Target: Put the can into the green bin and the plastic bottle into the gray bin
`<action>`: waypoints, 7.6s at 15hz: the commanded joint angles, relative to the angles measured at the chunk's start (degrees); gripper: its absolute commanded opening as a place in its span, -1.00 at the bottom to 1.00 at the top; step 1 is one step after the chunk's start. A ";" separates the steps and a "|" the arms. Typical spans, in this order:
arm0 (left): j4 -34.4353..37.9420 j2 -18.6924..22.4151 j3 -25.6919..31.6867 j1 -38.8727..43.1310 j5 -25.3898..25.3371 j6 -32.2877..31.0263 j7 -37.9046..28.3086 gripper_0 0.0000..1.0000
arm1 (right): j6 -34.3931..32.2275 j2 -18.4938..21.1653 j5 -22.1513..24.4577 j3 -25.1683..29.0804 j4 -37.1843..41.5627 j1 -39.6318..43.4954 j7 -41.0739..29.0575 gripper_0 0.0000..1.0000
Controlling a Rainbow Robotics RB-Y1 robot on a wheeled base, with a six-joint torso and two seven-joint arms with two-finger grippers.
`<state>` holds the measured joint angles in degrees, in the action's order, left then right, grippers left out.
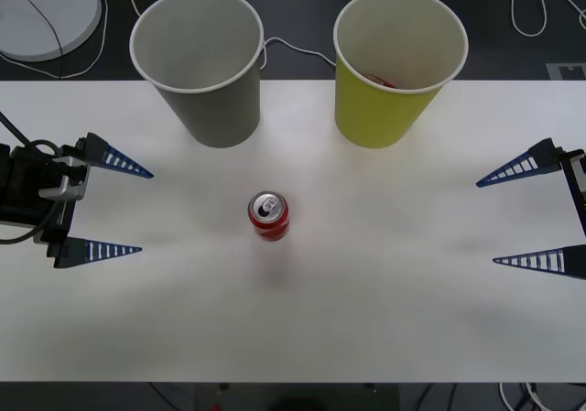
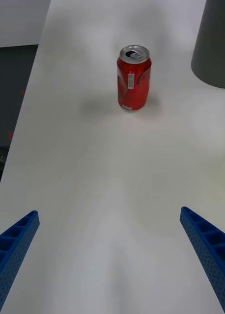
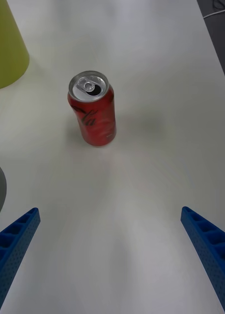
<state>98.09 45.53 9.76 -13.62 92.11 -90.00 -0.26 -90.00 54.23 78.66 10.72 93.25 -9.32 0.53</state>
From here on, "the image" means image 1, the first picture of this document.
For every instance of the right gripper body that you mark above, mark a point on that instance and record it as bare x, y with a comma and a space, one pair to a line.
578, 187

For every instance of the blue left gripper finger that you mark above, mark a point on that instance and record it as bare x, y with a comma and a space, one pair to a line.
73, 252
120, 160

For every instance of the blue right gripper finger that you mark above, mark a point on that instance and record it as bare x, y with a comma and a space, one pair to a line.
542, 157
572, 262

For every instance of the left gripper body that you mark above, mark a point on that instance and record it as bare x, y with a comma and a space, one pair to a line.
18, 189

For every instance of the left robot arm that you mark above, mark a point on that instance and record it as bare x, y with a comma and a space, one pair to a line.
66, 190

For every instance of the grey plastic bin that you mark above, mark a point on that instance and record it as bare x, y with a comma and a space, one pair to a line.
206, 104

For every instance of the red drink can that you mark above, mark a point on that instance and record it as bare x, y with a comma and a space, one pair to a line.
270, 225

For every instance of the white round disc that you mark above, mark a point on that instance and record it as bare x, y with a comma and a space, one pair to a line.
32, 17

